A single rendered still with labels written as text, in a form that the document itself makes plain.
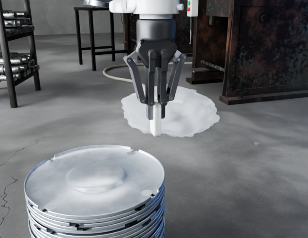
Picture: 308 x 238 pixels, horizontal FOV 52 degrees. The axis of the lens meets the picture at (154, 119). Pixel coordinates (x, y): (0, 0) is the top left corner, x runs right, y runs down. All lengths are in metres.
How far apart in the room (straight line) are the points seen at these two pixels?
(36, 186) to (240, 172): 0.76
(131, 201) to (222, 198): 0.50
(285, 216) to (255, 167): 0.29
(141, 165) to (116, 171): 0.06
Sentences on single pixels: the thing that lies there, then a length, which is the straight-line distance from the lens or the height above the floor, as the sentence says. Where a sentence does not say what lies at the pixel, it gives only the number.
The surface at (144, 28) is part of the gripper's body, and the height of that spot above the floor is 0.54.
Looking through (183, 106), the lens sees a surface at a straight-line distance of 1.40.
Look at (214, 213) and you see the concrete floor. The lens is 0.99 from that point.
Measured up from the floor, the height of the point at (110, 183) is 0.24.
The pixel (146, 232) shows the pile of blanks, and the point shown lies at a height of 0.17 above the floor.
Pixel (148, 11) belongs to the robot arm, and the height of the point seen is 0.57.
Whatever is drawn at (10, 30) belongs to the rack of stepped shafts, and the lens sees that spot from 1.99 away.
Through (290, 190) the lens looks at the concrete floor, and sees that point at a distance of 1.16.
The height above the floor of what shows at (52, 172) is 0.24.
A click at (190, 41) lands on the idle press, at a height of 0.16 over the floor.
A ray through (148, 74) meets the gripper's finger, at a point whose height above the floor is 0.45.
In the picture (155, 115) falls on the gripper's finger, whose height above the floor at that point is 0.36.
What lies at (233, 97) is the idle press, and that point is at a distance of 2.02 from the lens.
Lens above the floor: 0.58
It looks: 20 degrees down
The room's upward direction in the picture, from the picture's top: straight up
